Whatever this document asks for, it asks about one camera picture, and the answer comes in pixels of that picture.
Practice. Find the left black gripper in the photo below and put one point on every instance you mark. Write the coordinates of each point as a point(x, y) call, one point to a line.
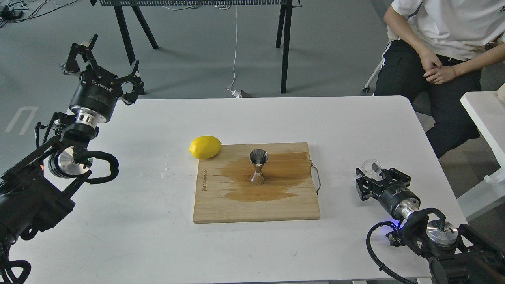
point(95, 99)

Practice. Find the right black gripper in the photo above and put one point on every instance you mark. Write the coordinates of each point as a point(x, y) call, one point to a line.
point(391, 191)

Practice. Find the small clear glass cup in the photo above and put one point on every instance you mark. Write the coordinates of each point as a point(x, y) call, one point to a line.
point(371, 167)

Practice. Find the steel double jigger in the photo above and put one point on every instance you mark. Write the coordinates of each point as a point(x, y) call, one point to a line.
point(258, 158)

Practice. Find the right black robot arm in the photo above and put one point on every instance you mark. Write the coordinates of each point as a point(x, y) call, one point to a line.
point(456, 255)

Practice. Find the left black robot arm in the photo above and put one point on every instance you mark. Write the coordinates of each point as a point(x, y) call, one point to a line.
point(36, 193)

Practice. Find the person's left hand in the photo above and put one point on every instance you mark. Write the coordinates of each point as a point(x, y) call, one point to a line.
point(441, 75)

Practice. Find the person's right hand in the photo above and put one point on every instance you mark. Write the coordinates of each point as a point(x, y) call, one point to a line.
point(429, 60)

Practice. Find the yellow lemon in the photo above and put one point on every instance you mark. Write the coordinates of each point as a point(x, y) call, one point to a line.
point(204, 147)

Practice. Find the seated person in white shirt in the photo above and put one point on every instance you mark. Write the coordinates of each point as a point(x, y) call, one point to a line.
point(441, 47)

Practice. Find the wooden cutting board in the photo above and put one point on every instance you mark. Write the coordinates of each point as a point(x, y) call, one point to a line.
point(224, 192)

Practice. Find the black metal table frame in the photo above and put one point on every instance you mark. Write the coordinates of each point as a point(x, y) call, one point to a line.
point(204, 39)

